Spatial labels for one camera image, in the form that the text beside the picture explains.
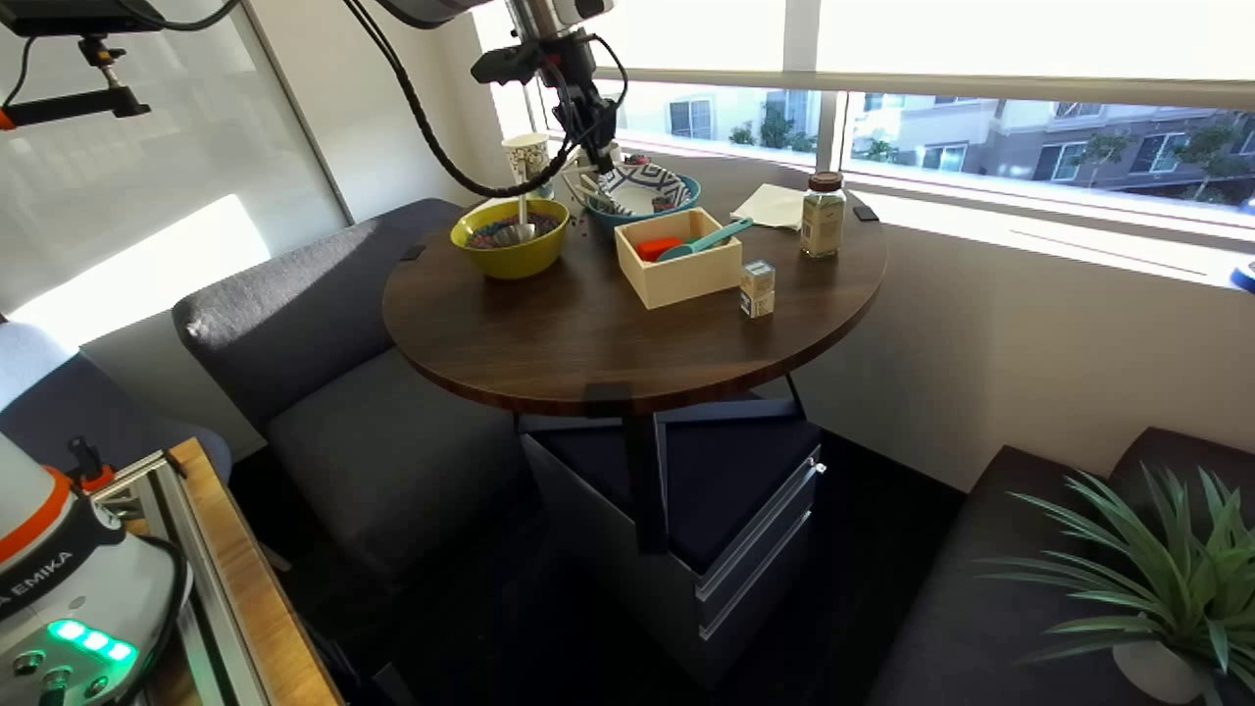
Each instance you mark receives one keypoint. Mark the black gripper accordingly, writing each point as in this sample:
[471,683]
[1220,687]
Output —
[574,75]

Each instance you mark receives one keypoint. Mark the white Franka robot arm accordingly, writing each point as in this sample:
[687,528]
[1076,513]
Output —
[93,594]

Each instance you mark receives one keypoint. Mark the white patterned bowl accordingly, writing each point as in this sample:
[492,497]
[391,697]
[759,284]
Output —
[653,198]

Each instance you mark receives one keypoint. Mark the blue bowl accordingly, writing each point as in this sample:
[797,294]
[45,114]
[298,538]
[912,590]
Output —
[603,221]

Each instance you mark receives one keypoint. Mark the colourful cereal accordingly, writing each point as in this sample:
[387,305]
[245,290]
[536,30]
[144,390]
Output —
[495,238]

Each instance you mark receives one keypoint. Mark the yellow bowl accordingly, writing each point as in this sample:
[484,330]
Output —
[522,266]

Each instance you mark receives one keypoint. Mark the white printed paper cup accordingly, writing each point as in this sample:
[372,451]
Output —
[527,156]

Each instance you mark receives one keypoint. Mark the orange item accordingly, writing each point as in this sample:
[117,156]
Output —
[655,243]

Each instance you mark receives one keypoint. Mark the teal plastic spoon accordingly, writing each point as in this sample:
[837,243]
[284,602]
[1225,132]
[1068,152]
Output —
[712,242]

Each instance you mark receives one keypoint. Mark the light wooden box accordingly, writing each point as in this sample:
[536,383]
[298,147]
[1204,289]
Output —
[679,279]

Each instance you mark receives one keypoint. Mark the white paper sheet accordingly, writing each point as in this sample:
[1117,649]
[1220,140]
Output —
[770,207]

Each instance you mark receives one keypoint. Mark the glass jar dark lid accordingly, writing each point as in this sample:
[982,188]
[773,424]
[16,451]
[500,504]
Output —
[820,221]

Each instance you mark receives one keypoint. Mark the dark grey upholstered bench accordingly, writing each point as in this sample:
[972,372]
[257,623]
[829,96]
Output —
[355,432]
[965,615]

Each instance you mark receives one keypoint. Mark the grey filing cabinet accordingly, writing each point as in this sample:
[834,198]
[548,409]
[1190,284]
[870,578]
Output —
[731,497]

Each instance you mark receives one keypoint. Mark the wooden robot cart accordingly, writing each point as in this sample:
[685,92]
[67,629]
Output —
[276,629]

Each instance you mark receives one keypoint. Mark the blue round lid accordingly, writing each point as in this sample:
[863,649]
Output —
[1245,275]

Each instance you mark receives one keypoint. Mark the green spiky plant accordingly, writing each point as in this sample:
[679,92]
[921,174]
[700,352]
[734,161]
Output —
[1180,574]

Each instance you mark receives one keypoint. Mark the white plant pot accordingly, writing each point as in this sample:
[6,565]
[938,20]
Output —
[1160,671]

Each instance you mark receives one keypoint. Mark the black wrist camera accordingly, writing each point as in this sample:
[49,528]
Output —
[502,63]

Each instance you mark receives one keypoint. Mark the black table pedestal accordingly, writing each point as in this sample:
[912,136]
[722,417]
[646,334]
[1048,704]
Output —
[647,471]

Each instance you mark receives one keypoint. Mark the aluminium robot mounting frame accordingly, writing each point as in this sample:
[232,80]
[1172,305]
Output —
[219,629]

